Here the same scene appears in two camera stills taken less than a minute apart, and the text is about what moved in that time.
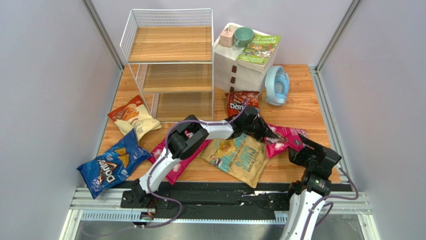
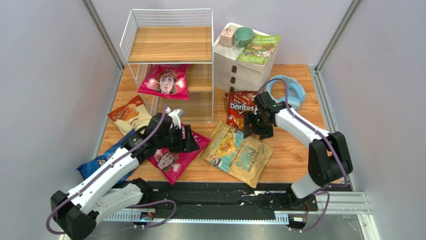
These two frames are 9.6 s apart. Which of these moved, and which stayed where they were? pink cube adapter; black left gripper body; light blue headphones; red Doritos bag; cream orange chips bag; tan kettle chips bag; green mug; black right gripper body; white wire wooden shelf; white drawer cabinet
Moved: light blue headphones; black right gripper body; black left gripper body
Stayed: white wire wooden shelf; pink cube adapter; white drawer cabinet; green mug; tan kettle chips bag; red Doritos bag; cream orange chips bag
